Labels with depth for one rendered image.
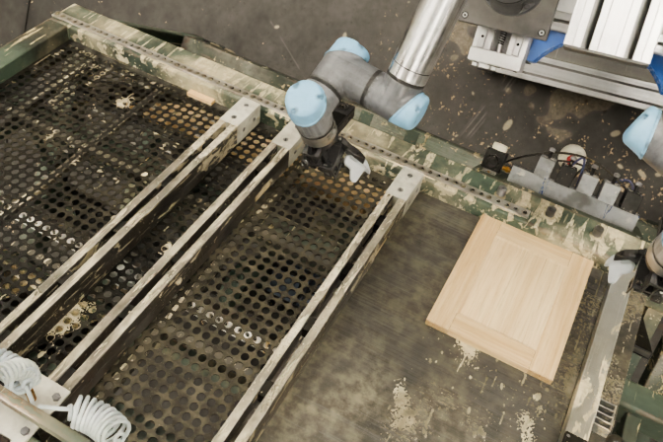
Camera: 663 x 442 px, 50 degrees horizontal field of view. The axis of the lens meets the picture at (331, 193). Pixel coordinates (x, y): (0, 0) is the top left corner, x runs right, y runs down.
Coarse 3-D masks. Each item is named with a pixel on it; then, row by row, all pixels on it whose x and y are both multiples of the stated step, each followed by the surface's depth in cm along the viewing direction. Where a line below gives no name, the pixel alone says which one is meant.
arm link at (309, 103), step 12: (300, 84) 129; (312, 84) 129; (288, 96) 129; (300, 96) 128; (312, 96) 128; (324, 96) 129; (288, 108) 129; (300, 108) 128; (312, 108) 127; (324, 108) 129; (300, 120) 130; (312, 120) 130; (324, 120) 132; (300, 132) 136; (312, 132) 134; (324, 132) 136
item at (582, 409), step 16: (608, 288) 179; (624, 288) 178; (608, 304) 174; (624, 304) 174; (608, 320) 170; (592, 336) 169; (608, 336) 167; (592, 352) 163; (608, 352) 164; (592, 368) 160; (608, 368) 161; (576, 384) 161; (592, 384) 157; (576, 400) 154; (592, 400) 155; (576, 416) 151; (592, 416) 152; (576, 432) 149
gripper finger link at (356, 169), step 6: (348, 156) 152; (348, 162) 152; (354, 162) 153; (366, 162) 155; (348, 168) 153; (354, 168) 154; (360, 168) 155; (366, 168) 155; (354, 174) 154; (360, 174) 155; (354, 180) 154
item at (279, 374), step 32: (416, 192) 197; (384, 224) 180; (352, 256) 174; (320, 288) 164; (352, 288) 170; (320, 320) 158; (288, 352) 155; (256, 384) 146; (288, 384) 150; (256, 416) 141
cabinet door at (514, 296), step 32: (480, 224) 191; (480, 256) 183; (512, 256) 185; (544, 256) 186; (576, 256) 187; (448, 288) 175; (480, 288) 176; (512, 288) 177; (544, 288) 178; (576, 288) 179; (448, 320) 168; (480, 320) 169; (512, 320) 170; (544, 320) 171; (512, 352) 164; (544, 352) 164
